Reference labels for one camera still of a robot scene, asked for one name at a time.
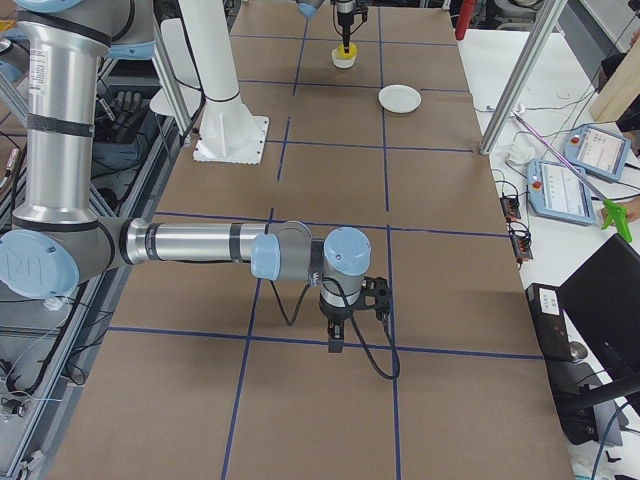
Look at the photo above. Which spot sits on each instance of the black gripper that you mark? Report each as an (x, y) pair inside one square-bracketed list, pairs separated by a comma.
[(334, 315), (345, 16)]

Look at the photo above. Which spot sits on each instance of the yellow lemon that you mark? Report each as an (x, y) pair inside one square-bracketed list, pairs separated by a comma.
[(347, 52)]

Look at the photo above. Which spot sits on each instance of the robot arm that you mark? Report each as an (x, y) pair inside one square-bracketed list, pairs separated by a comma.
[(308, 9), (57, 242)]

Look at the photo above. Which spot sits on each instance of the white bowl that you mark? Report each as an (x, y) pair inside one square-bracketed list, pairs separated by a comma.
[(341, 62)]

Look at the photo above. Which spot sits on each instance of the white plate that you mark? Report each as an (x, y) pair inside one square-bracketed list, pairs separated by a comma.
[(399, 99)]

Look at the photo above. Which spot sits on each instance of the red cylinder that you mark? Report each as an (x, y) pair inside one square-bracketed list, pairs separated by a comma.
[(464, 18)]

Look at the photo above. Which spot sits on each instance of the orange relay module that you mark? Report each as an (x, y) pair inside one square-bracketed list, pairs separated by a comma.
[(510, 206), (521, 245)]

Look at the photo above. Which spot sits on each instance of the black box device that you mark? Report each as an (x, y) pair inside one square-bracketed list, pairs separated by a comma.
[(548, 318)]

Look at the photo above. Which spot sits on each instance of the near teach pendant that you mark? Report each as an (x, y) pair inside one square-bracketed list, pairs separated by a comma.
[(556, 193)]

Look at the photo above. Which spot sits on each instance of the teach pendant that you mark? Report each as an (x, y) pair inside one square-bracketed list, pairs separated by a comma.
[(556, 193), (598, 151)]

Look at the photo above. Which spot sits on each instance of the black laptop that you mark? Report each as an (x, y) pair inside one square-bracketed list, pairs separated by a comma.
[(601, 299)]

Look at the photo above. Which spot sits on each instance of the far teach pendant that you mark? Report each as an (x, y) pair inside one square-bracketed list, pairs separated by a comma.
[(598, 151)]

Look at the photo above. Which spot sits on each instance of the seated person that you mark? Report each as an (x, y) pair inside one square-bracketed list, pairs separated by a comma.
[(628, 123)]

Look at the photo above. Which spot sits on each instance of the metal stand with green clip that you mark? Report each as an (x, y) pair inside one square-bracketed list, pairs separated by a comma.
[(615, 213)]

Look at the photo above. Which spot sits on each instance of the white pedestal column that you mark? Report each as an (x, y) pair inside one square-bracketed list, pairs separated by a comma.
[(199, 50)]

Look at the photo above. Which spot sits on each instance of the aluminium frame post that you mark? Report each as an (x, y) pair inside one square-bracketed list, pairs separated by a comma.
[(537, 38)]

